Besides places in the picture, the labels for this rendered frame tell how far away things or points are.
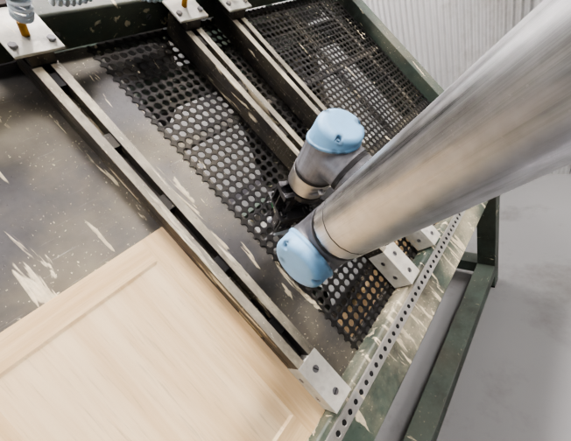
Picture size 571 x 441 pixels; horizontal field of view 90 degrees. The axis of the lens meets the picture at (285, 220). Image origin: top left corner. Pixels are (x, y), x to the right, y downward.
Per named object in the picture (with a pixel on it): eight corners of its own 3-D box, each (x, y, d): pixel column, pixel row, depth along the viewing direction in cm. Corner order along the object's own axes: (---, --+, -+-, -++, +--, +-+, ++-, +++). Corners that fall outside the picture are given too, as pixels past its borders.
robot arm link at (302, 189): (323, 150, 53) (343, 186, 50) (314, 165, 57) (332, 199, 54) (287, 156, 50) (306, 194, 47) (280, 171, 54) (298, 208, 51)
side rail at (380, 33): (467, 161, 148) (488, 149, 139) (323, 3, 149) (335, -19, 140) (470, 155, 152) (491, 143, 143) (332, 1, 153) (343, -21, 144)
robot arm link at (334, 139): (350, 156, 38) (306, 114, 39) (320, 199, 47) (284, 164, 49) (381, 133, 42) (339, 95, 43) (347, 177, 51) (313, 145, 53)
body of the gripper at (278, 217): (261, 205, 63) (274, 171, 53) (295, 197, 67) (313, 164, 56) (274, 235, 60) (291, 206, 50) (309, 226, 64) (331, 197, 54)
